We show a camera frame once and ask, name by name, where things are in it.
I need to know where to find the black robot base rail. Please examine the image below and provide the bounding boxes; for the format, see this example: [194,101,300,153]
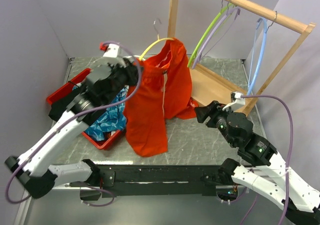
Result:
[47,163,248,201]

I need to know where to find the wooden clothes rack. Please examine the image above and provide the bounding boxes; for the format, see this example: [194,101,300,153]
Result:
[167,0,316,106]

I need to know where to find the red plastic tray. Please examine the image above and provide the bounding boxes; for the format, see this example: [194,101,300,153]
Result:
[46,68,126,150]

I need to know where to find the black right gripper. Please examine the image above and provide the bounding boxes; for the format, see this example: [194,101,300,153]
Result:
[192,99,236,147]

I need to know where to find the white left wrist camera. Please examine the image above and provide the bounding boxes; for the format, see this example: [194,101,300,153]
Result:
[102,43,126,67]

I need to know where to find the blue patterned shorts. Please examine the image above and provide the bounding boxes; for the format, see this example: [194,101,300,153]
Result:
[83,86,128,142]

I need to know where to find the orange drawstring shorts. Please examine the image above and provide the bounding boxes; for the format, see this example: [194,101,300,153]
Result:
[123,38,198,157]

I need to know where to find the black garment in tray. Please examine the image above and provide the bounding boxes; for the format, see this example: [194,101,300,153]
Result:
[48,87,84,122]

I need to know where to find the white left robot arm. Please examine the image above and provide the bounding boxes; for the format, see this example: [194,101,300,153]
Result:
[5,57,143,199]

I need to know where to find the blue plastic hanger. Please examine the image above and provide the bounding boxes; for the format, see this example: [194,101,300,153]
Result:
[246,10,279,97]

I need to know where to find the green plastic hanger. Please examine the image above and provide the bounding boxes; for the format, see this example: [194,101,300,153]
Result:
[187,1,234,69]

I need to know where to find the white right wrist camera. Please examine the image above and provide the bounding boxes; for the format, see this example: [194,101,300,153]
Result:
[222,91,246,112]

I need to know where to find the purple plastic hanger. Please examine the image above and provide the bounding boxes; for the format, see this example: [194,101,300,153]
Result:
[194,0,241,68]

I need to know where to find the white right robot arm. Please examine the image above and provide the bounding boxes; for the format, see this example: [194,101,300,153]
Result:
[194,101,320,225]

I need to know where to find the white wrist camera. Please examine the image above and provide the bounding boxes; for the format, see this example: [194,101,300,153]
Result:
[102,43,126,67]
[222,91,246,112]

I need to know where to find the yellow plastic hanger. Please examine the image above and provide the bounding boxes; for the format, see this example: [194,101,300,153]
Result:
[138,18,174,61]

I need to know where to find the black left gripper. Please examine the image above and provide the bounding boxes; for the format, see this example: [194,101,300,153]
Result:
[102,57,144,105]

